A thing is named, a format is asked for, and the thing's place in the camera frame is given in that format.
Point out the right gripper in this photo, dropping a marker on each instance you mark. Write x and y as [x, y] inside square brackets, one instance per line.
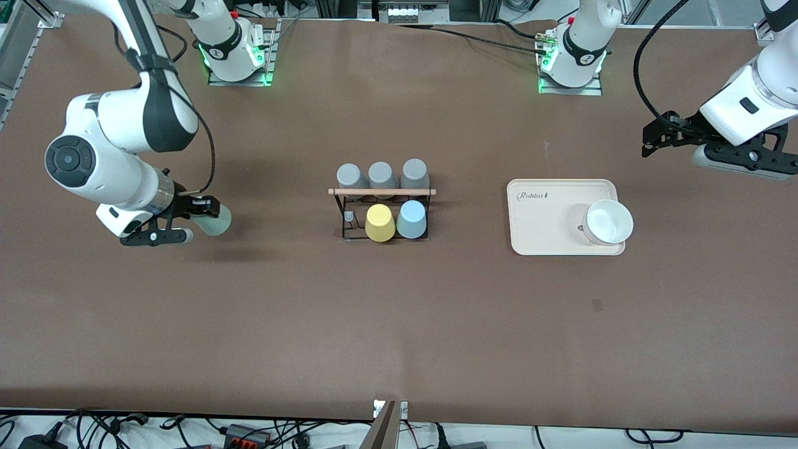
[181, 203]

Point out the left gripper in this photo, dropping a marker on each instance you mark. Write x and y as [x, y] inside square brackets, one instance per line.
[687, 128]

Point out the mint green cup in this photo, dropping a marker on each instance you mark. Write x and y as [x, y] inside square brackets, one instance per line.
[221, 223]

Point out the light blue cup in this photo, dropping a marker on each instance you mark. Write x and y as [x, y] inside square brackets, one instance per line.
[411, 219]

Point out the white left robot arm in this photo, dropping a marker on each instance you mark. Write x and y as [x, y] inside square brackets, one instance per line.
[585, 45]

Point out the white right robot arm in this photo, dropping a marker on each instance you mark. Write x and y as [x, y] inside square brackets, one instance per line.
[112, 125]

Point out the white bowl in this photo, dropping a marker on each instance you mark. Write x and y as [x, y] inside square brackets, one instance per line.
[608, 221]

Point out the grey cup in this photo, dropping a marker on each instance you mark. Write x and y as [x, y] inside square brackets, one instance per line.
[350, 176]
[381, 174]
[414, 173]

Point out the beige rabbit tray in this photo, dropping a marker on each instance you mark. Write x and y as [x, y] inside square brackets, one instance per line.
[536, 231]

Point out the yellow cup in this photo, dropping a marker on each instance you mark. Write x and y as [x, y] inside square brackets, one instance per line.
[380, 223]

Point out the black power strip red switches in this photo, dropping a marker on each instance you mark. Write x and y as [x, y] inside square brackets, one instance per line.
[248, 434]

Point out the grey device with white buttons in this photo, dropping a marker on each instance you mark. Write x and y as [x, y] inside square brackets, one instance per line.
[405, 12]

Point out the black power adapter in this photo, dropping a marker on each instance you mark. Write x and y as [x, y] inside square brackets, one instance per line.
[42, 441]

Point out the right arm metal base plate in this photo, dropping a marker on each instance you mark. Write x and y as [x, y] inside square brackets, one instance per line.
[269, 50]

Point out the grey angled post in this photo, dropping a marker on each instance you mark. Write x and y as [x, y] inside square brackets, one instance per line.
[380, 430]

